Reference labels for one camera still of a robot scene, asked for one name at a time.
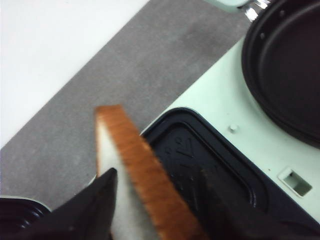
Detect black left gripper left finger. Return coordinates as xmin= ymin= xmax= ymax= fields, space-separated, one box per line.
xmin=0 ymin=168 xmax=118 ymax=240

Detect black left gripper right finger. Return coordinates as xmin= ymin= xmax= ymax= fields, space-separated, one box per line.
xmin=198 ymin=169 xmax=320 ymax=240

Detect white bread slice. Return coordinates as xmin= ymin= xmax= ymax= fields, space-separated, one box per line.
xmin=95 ymin=105 xmax=208 ymax=240

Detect breakfast maker hinged lid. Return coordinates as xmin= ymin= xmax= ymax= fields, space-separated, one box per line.
xmin=0 ymin=196 xmax=51 ymax=237

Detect mint green breakfast maker base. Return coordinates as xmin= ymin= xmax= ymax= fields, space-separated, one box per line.
xmin=92 ymin=0 xmax=320 ymax=240

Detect black round frying pan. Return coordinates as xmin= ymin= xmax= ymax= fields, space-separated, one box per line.
xmin=241 ymin=0 xmax=320 ymax=147

